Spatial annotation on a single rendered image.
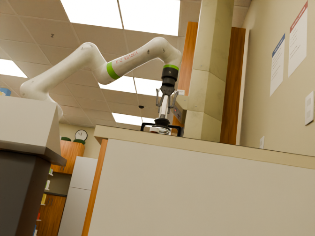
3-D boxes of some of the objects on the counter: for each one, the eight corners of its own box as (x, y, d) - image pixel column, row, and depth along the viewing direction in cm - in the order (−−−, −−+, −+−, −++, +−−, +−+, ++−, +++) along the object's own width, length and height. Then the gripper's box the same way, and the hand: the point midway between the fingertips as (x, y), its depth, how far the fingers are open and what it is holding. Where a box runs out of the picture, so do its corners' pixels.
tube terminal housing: (210, 193, 231) (221, 92, 255) (217, 188, 200) (229, 73, 224) (175, 187, 233) (189, 87, 257) (176, 181, 202) (192, 69, 226)
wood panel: (230, 197, 238) (244, 30, 281) (230, 197, 235) (245, 28, 278) (162, 186, 241) (187, 23, 284) (162, 186, 238) (187, 21, 281)
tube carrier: (164, 170, 178) (170, 132, 184) (164, 166, 167) (170, 127, 174) (145, 167, 179) (151, 129, 185) (143, 163, 168) (150, 123, 175)
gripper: (182, 84, 191) (176, 123, 184) (155, 80, 193) (148, 119, 185) (183, 78, 184) (176, 119, 177) (155, 75, 185) (147, 114, 178)
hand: (163, 113), depth 182 cm, fingers closed on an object, 3 cm apart
